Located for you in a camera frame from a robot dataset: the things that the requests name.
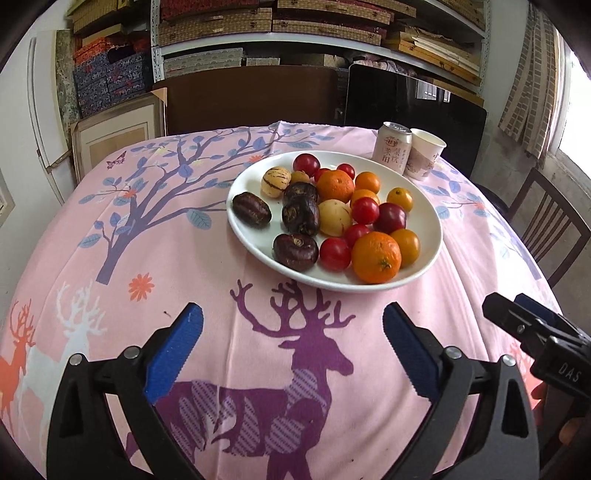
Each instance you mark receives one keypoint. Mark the framed picture beige mat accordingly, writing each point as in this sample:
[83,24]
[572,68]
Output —
[97,136]

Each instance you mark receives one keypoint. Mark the pale yellow pepino melon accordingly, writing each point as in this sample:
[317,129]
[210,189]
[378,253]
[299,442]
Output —
[275,181]

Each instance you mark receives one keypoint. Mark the dark red plum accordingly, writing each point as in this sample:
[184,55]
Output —
[307,163]

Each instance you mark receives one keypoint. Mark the pink beverage can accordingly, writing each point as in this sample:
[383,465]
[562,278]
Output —
[393,146]

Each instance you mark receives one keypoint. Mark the beige patterned curtain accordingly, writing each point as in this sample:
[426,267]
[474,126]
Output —
[531,108]

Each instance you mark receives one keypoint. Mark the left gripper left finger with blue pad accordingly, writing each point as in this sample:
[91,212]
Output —
[83,442]

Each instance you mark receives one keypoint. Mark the striped pepino melon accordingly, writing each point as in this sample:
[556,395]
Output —
[335,218]

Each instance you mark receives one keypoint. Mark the small brownish kumquat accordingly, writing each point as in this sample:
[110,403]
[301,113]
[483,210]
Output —
[299,176]

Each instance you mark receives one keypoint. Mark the dark purple water caltrop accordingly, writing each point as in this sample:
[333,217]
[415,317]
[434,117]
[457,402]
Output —
[251,209]
[301,216]
[300,189]
[295,251]

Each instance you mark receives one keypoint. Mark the wooden chair right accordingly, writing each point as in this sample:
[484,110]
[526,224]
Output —
[554,215]

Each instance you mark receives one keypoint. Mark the person's right hand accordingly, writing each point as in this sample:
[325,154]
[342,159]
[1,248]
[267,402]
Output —
[570,424]

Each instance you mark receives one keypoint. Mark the yellow-orange tangerine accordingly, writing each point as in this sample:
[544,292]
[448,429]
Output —
[402,197]

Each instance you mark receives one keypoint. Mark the white metal shelf unit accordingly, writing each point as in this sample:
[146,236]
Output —
[481,36]

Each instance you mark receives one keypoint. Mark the dark brown wooden board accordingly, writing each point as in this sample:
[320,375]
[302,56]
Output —
[254,96]

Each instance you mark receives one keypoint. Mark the large orange front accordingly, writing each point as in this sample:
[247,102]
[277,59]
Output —
[409,245]

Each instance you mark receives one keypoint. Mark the smooth orange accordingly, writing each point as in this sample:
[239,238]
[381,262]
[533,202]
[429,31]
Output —
[363,193]

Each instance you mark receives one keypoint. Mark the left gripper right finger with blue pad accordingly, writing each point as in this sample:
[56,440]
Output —
[501,442]

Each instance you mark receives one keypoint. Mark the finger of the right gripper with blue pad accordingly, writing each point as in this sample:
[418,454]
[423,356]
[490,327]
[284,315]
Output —
[530,331]
[550,317]

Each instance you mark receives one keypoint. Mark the white paper cup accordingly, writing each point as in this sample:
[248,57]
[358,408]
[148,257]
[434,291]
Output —
[425,150]

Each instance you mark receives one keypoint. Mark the white oval plate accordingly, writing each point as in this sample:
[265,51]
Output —
[423,220]

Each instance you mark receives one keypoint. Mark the small orange kumquat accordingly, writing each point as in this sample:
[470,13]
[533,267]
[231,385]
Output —
[368,181]

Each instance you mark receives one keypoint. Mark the rough orange tangerine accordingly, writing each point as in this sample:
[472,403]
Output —
[335,185]

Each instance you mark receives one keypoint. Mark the blue patterned fabric boxes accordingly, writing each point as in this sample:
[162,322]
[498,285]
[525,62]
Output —
[101,84]

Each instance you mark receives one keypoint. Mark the dark purple water caltrop back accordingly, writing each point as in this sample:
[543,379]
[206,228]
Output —
[300,189]

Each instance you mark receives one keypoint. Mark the large red plum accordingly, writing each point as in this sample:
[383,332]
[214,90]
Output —
[391,218]

